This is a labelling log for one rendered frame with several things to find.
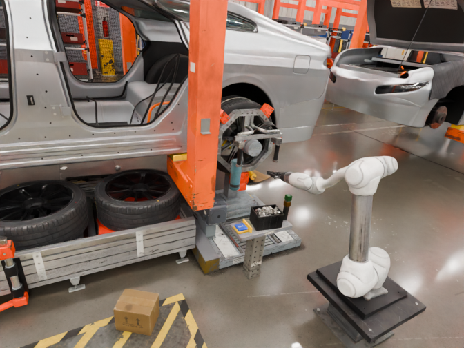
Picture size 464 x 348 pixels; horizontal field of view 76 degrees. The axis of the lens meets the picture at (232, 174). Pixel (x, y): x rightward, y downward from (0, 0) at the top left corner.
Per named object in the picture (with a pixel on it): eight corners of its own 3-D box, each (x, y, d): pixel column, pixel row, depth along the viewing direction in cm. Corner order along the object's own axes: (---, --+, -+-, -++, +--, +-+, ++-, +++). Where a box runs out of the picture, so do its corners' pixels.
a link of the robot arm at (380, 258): (387, 282, 181) (400, 253, 172) (373, 295, 170) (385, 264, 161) (362, 266, 192) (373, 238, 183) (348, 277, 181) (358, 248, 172)
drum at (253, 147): (248, 147, 259) (250, 131, 253) (262, 156, 242) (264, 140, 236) (234, 148, 253) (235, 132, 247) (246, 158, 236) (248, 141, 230)
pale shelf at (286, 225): (278, 216, 230) (279, 213, 228) (292, 228, 216) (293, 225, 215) (229, 227, 211) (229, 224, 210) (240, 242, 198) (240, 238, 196)
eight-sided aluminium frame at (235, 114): (265, 166, 276) (273, 108, 253) (269, 168, 271) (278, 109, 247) (211, 172, 252) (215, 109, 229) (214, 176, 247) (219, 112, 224)
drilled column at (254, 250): (253, 267, 237) (259, 224, 219) (259, 275, 229) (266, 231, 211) (242, 270, 232) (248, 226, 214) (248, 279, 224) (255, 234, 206)
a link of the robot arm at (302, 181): (286, 184, 208) (298, 188, 215) (302, 188, 195) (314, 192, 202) (290, 169, 208) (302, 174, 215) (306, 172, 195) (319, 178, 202)
